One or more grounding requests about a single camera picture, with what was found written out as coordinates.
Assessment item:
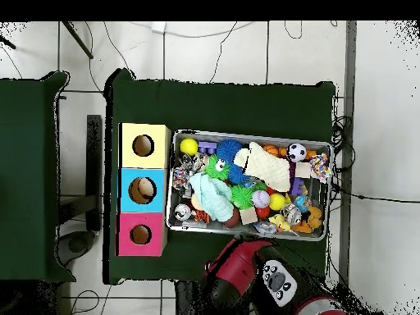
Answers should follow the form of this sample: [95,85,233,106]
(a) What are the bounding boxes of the large yellow ball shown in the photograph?
[179,137,199,157]

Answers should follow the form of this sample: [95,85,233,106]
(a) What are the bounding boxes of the grey metal post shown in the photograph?
[337,21,358,283]

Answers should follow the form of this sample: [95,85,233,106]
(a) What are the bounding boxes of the silver mesh bin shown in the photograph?
[165,129,335,242]

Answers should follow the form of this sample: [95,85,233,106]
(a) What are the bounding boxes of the white baseball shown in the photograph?
[251,189,271,209]

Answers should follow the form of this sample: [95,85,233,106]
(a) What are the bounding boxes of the mint knit cloth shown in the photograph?
[189,171,235,222]

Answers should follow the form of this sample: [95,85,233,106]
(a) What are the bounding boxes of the clear plastic packet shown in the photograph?
[253,221,277,235]

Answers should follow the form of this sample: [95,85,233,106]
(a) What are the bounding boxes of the black upright panel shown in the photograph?
[85,114,103,232]

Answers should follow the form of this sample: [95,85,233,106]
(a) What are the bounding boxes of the black and white soccer ball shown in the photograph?
[287,143,308,163]

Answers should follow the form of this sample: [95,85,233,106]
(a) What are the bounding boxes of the yellow plush toy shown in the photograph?
[268,213,292,233]

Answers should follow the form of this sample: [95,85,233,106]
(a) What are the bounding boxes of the cream knit cloth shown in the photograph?
[233,141,292,194]

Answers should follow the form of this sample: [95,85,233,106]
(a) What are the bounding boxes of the silver soda can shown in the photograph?
[173,203,193,221]

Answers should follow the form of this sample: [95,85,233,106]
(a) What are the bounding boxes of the green spiky toy with eyes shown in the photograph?
[203,153,231,180]

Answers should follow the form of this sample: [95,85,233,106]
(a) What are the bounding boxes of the grey round stand base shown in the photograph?
[57,230,97,267]

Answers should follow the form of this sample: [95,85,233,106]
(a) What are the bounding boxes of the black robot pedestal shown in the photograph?
[175,281,214,315]

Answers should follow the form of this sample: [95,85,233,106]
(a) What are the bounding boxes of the black tripod leg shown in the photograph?
[61,21,94,60]

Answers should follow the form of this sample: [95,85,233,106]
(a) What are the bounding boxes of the dark green table cloth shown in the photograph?
[103,67,336,285]

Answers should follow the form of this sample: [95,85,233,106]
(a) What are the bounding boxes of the blue spiky ball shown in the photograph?
[216,138,244,164]

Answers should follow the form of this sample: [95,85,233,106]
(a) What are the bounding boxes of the green cloth side table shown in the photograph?
[0,71,76,283]

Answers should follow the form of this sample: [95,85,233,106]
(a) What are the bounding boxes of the wooden box with three holes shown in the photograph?
[116,122,171,258]

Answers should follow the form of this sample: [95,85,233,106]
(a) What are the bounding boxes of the small yellow ball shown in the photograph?
[268,192,287,212]

